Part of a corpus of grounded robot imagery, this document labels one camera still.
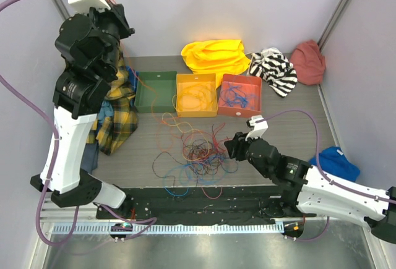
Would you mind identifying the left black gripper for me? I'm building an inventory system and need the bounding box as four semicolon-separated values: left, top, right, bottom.
80;0;136;77

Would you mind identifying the yellow wire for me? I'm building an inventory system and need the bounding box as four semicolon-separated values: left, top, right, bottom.
172;82;216;117
162;113;214;146

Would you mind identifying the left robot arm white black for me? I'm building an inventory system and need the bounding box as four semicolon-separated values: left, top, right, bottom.
30;2;134;219

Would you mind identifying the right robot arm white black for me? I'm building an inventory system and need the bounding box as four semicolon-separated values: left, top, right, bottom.
225;132;395;244

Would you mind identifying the red orange plastic tray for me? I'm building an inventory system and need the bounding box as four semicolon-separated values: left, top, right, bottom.
218;74;262;118

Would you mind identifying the blue towel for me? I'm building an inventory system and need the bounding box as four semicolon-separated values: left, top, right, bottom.
126;66;139;92

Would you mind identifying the yellow plastic tray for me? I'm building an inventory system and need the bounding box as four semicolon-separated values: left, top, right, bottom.
173;74;218;117

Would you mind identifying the green plastic tray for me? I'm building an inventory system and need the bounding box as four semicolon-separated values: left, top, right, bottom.
134;71;177;114

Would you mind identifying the black white striped cloth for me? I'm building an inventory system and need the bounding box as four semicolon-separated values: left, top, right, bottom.
248;48;298;98

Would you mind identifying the yellow cloth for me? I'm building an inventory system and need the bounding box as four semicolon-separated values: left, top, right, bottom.
181;40;250;74

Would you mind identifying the blue cloth at right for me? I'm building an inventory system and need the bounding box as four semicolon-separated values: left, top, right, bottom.
319;147;360;182

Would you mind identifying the yellow plaid flannel shirt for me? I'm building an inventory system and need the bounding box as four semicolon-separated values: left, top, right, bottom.
87;48;138;155

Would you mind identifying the pink red cloth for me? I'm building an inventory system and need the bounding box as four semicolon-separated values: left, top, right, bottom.
290;40;326;85

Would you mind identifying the dark grey folded cloth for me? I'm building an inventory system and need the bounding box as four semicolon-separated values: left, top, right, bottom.
80;142;99;174

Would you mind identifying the red wire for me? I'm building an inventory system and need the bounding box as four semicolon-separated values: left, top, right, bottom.
182;122;239;199

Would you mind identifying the brown wire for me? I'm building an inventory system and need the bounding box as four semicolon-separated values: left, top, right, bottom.
184;139;226;177

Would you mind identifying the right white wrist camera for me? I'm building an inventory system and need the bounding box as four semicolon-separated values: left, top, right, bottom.
245;115;269;141

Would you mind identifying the yellow wire in yellow tray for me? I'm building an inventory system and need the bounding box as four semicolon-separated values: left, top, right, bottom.
172;82;216;117

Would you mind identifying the black striped wire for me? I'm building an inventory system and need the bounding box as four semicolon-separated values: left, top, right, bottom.
152;151;177;186

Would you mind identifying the left aluminium corner rail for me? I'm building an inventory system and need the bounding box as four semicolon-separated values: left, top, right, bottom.
55;0;92;59

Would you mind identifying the aluminium corner rail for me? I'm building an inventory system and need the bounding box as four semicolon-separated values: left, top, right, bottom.
317;0;351;51
55;0;92;59

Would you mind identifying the slotted cable duct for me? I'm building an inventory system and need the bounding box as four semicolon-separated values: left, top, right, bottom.
52;222;285;235

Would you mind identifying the right aluminium corner rail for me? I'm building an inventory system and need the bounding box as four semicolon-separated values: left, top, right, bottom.
317;0;351;51

